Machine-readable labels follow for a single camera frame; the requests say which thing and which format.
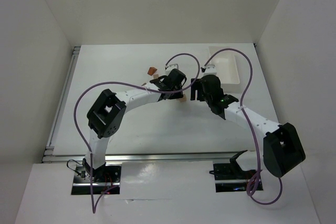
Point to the white plastic bin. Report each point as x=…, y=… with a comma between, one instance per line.
x=225, y=66

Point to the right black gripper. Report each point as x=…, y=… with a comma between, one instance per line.
x=197, y=90

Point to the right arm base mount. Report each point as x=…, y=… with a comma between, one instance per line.
x=229, y=177

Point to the aluminium left rail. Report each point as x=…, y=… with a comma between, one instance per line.
x=49, y=149

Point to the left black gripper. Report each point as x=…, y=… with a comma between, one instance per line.
x=176, y=87

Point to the brown triangular wood block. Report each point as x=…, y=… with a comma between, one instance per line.
x=152, y=71

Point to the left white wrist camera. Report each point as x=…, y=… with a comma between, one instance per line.
x=170, y=67

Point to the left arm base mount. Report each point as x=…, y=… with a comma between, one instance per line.
x=108, y=180

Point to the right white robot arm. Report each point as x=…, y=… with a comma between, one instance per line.
x=281, y=148

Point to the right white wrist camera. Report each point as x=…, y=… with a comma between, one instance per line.
x=209, y=69

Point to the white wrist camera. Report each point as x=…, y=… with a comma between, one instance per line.
x=170, y=67
x=209, y=69

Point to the aluminium rail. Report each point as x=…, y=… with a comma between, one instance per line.
x=49, y=149
x=50, y=158

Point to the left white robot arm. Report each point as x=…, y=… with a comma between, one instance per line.
x=106, y=114

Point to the aluminium front rail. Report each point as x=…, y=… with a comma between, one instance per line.
x=50, y=158

